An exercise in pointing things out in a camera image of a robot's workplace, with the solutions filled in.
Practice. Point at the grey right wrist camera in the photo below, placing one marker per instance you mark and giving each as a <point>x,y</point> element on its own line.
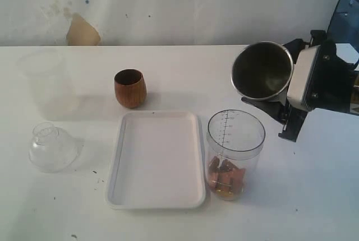
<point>296,94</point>

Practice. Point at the dark blue background object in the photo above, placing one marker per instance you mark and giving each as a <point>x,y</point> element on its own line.
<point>343,26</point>

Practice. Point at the white rectangular tray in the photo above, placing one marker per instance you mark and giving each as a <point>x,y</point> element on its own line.
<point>157,162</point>

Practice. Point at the translucent plastic container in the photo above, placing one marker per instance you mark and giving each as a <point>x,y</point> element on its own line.
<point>49,83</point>

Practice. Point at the stainless steel cup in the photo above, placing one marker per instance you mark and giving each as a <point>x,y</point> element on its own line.
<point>262,70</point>

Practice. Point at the clear glass funnel flask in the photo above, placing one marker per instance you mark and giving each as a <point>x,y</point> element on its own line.
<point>52,149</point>

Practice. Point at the brown wooden cup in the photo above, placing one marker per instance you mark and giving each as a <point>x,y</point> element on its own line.
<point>130,88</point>

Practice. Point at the clear measuring jar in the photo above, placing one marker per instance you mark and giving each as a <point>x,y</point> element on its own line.
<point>237,136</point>

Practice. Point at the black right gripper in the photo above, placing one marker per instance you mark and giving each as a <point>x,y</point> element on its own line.
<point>333,86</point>

